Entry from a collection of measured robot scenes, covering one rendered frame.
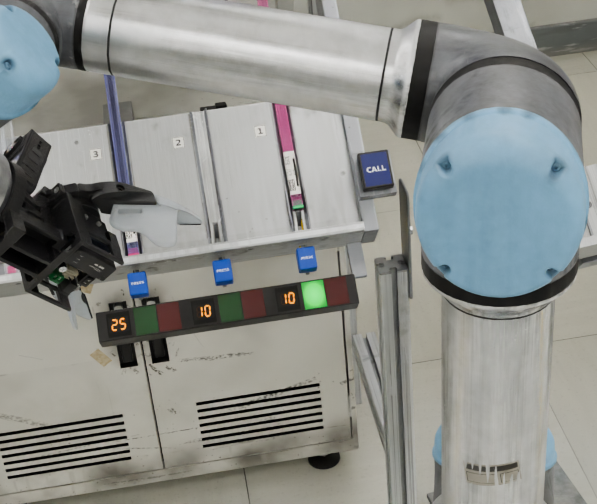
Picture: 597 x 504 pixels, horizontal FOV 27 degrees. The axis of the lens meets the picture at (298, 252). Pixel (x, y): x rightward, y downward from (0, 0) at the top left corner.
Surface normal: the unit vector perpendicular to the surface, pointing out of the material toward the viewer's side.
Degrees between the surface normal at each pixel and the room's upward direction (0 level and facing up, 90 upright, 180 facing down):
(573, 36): 90
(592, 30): 90
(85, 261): 106
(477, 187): 83
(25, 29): 58
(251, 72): 85
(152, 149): 43
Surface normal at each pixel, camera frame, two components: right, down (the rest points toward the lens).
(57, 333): 0.15, 0.52
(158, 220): 0.29, -0.71
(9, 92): 0.14, 0.77
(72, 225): -0.60, -0.37
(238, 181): 0.04, -0.25
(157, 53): -0.15, 0.47
